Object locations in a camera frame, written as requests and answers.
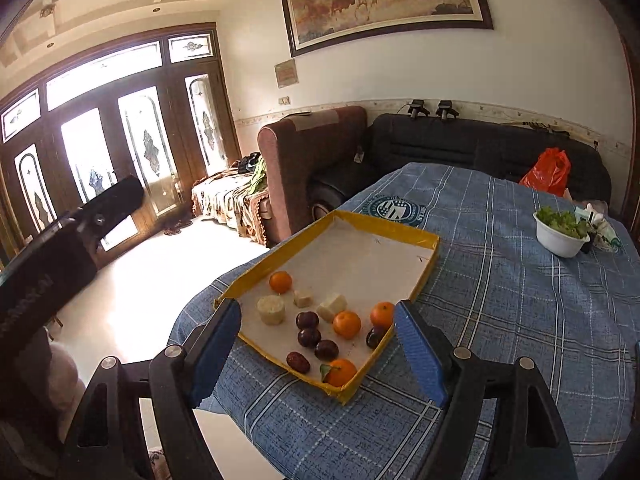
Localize dark plum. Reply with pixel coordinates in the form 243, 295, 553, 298
295, 311, 319, 330
297, 328, 322, 349
366, 326, 387, 350
314, 339, 340, 362
286, 351, 310, 375

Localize large round beige cake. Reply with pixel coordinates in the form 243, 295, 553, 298
257, 295, 285, 326

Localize large orange mandarin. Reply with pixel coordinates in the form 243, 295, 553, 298
269, 271, 293, 295

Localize small beige cake piece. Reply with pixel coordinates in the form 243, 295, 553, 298
317, 294, 348, 324

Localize medium beige cake piece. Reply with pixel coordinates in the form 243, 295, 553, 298
293, 289, 314, 309

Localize white bowl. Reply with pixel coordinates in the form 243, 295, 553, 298
533, 212, 590, 258

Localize black cup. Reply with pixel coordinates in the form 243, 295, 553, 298
580, 232, 596, 254

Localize white gloves pile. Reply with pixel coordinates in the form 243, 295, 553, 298
575, 203, 622, 252

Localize wooden glass door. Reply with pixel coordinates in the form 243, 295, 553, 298
1, 23, 241, 266

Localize patterned covered side table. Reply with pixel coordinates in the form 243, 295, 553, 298
191, 152, 273, 246

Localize green lettuce leaves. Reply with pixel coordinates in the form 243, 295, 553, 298
536, 207, 590, 240

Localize yellow-rimmed cardboard tray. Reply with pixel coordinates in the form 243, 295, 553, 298
219, 210, 440, 404

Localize red plastic bag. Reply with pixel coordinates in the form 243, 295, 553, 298
520, 148, 572, 197

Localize maroon armchair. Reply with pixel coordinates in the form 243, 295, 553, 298
257, 106, 367, 244

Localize black leather sofa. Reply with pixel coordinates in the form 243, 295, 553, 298
308, 114, 612, 219

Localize black clamp device right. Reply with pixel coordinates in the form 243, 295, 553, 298
435, 100, 460, 122

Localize black clamp device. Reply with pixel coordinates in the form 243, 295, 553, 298
408, 99, 431, 120
435, 100, 460, 122

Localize black clamp device left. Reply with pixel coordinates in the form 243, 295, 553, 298
408, 99, 431, 120

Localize framed horse painting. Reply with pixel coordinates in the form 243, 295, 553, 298
281, 0, 494, 58

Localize small wall plaque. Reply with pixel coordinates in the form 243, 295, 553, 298
274, 58, 299, 89

